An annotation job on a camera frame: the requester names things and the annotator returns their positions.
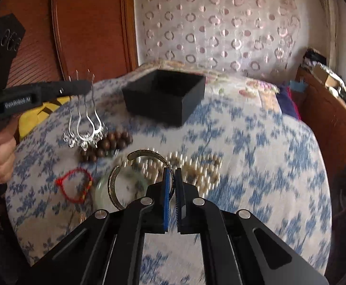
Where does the cream pearl necklace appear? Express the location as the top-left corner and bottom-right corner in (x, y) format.
(131, 150), (224, 196)

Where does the red braided cord bracelet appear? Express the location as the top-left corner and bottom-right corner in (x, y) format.
(55, 167), (95, 205)

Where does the wooden slatted headboard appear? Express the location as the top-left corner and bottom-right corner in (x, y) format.
(0, 0), (138, 87)

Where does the pale green jade bangle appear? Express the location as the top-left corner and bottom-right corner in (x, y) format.
(92, 167), (149, 212)

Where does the silver hair fork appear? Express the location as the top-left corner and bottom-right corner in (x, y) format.
(75, 69), (105, 152)

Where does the brown wooden bead bracelet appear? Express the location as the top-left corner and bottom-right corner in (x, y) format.
(79, 129), (134, 164)

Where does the black jewelry box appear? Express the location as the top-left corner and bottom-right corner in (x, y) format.
(122, 70), (206, 127)

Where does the person's left hand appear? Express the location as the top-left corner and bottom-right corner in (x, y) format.
(0, 116), (19, 184)

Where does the blue floral white bedspread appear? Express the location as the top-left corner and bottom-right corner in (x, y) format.
(5, 78), (331, 284)

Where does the silver hair pin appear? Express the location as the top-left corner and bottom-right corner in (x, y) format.
(63, 75), (78, 149)

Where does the sheer circle-patterned curtain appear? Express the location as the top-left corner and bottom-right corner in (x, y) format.
(134, 0), (309, 82)

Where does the yellow black cloth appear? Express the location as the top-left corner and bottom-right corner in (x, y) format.
(18, 96), (71, 140)

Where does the pink floral quilted pillow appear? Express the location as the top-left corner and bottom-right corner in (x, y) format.
(131, 60), (281, 113)

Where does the cardboard box on cabinet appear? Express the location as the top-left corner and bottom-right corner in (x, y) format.
(312, 63), (340, 88)

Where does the wooden side cabinet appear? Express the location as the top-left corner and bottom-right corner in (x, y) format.
(294, 65), (346, 185)

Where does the dark blue pillow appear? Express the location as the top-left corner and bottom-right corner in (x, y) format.
(276, 85), (301, 120)

